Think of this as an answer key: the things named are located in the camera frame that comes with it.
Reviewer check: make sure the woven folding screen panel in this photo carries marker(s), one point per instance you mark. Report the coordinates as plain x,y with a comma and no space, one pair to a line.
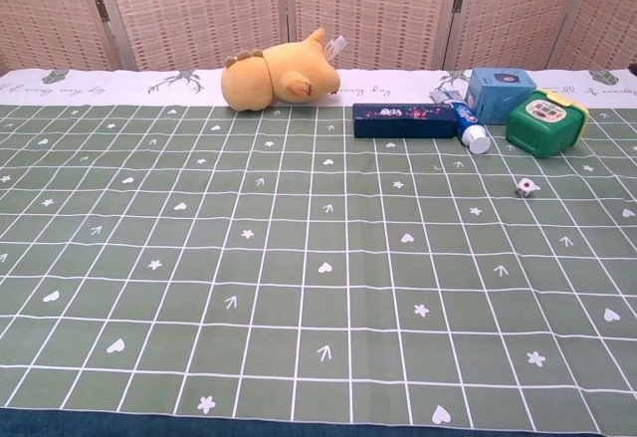
368,9
607,14
512,9
199,9
45,9

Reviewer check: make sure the green container yellow lid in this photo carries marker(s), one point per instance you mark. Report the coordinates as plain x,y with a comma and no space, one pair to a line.
542,128

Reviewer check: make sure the metal screen hinge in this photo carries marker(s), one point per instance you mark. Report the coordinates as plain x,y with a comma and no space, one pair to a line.
102,10
457,1

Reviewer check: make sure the light blue cardboard box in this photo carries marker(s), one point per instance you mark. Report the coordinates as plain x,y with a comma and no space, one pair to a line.
492,93

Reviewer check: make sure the clear plush toy tag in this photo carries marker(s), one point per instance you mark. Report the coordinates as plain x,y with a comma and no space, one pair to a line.
336,46

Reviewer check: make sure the small white die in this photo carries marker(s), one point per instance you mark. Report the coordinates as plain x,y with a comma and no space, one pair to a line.
523,186

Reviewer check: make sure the dark blue long box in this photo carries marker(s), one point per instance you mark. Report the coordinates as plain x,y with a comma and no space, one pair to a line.
403,121

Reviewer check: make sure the blue white toothpaste tube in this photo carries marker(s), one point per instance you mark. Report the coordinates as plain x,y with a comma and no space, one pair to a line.
470,126

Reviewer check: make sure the green grid tablecloth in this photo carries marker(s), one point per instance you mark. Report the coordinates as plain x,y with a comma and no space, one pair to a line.
278,268

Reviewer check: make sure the dark teal table cover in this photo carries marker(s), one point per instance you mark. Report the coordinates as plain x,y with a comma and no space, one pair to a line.
149,427

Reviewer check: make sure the yellow plush toy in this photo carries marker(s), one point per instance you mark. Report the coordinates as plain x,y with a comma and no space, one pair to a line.
259,78

